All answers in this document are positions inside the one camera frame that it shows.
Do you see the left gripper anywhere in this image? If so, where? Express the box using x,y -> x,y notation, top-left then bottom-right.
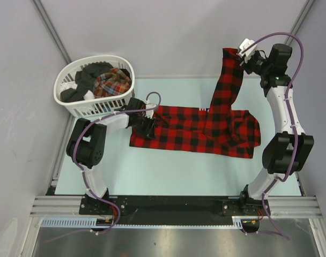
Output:
131,114 -> 156,139

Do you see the red black plaid shirt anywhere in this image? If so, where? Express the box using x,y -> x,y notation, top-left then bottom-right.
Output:
129,48 -> 261,158

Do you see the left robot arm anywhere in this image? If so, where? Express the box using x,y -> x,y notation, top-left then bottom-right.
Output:
66,97 -> 159,214

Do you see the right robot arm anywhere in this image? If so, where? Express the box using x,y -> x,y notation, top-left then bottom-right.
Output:
238,39 -> 314,215

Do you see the multicolour plaid shirt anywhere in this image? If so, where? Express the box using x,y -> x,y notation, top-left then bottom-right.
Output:
94,68 -> 132,98

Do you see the white garment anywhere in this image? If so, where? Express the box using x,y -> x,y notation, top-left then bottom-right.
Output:
60,81 -> 95,103

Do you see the white laundry basket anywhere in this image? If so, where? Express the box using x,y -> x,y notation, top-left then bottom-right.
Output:
54,55 -> 135,118

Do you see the dark grey garment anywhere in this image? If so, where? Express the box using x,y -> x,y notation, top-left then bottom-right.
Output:
74,62 -> 113,93

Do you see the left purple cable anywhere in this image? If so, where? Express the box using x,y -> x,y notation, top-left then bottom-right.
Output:
45,92 -> 161,241

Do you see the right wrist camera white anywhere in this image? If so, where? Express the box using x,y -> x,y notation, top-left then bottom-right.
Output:
238,39 -> 257,65

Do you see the right aluminium corner post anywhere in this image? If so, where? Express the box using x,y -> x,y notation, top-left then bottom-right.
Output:
265,0 -> 315,81

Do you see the aluminium corner post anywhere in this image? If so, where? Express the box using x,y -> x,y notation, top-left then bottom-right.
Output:
265,0 -> 315,81
31,0 -> 71,64

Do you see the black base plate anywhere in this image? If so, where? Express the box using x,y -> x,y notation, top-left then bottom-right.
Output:
79,194 -> 271,231

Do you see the white cable duct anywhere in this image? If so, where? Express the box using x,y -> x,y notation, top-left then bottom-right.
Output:
41,216 -> 244,229

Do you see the aluminium frame rail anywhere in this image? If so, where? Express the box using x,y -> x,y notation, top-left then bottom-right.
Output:
31,195 -> 322,218

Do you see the left aluminium corner post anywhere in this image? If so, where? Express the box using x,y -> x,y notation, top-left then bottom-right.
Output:
31,0 -> 71,64

